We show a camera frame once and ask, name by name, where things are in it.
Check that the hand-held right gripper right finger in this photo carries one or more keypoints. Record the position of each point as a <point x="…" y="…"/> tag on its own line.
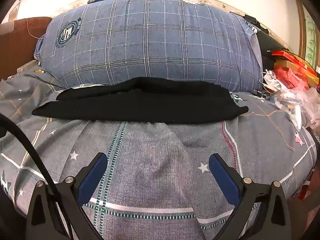
<point x="223" y="180"/>

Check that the blue plaid pillow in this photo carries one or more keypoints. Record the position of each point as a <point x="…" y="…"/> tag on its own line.
<point x="150" y="42"/>

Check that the black bag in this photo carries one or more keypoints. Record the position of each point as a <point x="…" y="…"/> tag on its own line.
<point x="267" y="42"/>

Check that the black pants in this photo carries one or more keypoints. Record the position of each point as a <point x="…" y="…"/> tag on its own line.
<point x="150" y="102"/>

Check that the pink paper scrap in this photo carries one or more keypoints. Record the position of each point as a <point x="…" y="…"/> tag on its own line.
<point x="300" y="137"/>

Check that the framed wall picture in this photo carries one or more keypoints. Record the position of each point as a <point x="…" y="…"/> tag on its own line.
<point x="310" y="35"/>

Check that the red plastic bag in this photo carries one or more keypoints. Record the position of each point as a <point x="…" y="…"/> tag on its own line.
<point x="287" y="76"/>

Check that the grey star-print bed sheet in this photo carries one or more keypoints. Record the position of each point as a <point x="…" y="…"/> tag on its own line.
<point x="155" y="155"/>

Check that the red gift box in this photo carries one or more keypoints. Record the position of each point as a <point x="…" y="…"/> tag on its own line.
<point x="292" y="57"/>

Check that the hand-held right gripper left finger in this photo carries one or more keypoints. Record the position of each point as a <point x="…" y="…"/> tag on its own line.
<point x="92" y="177"/>

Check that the brown headboard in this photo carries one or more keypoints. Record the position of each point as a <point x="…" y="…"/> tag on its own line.
<point x="15" y="45"/>

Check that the pile of white plastic bags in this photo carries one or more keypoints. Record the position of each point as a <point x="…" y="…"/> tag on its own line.
<point x="300" y="105"/>

